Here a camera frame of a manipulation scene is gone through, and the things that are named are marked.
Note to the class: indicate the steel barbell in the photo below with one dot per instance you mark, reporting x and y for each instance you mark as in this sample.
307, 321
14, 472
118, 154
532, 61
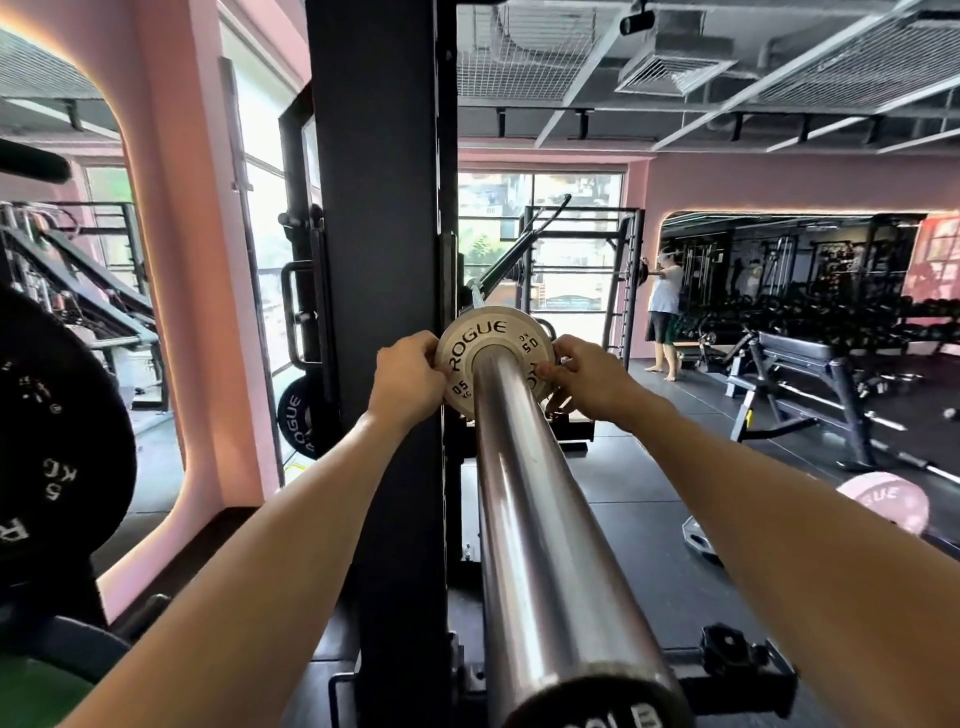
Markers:
547, 540

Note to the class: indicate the black squat rack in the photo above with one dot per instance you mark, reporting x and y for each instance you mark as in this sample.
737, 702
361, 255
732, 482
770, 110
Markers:
585, 255

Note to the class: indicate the green bumper plate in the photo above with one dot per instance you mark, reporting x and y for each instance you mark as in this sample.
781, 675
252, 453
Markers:
37, 694

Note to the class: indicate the black security camera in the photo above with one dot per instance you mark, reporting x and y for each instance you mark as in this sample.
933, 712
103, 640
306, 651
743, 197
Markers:
637, 21

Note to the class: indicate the row of black dumbbells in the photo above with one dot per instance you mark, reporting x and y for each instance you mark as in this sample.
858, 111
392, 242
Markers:
840, 315

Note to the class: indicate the black incline gym machine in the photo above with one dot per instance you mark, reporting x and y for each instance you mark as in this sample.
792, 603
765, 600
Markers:
82, 285

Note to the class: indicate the ceiling air vent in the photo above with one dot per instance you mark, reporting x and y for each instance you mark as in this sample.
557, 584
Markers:
671, 67

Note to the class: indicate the small grey weight plate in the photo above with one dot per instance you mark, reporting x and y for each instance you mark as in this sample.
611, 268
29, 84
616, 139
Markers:
701, 538

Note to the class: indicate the wall mirror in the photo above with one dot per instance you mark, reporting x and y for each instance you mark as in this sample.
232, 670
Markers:
810, 300

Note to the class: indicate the person's left fingers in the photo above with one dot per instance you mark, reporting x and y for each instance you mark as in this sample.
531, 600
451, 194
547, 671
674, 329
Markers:
436, 364

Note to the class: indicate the black power rack upright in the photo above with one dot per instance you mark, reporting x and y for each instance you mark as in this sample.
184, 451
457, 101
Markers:
375, 187

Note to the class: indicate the person's right thumb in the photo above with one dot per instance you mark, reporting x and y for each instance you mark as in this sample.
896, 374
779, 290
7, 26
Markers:
556, 373

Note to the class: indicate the small white weight plate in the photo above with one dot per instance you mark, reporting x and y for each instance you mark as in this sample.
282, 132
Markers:
480, 337

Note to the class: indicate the black weight bench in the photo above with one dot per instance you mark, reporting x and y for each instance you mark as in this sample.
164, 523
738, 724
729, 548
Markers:
810, 375

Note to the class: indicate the pink bumper plate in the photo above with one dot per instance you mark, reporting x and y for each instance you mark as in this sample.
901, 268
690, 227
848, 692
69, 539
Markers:
885, 499

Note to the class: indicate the person's left hand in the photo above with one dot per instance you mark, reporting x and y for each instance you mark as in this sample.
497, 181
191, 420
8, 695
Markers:
405, 382

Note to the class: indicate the person's right hand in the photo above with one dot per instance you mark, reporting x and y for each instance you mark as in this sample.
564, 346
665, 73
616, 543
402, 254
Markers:
600, 390

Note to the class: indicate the person's right forearm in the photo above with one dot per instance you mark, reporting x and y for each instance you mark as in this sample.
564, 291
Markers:
810, 562

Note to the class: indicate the person's left forearm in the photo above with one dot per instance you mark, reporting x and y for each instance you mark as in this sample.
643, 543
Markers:
255, 577

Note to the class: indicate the large black bumper plate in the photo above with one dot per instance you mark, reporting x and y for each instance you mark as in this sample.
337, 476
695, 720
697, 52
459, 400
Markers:
52, 435

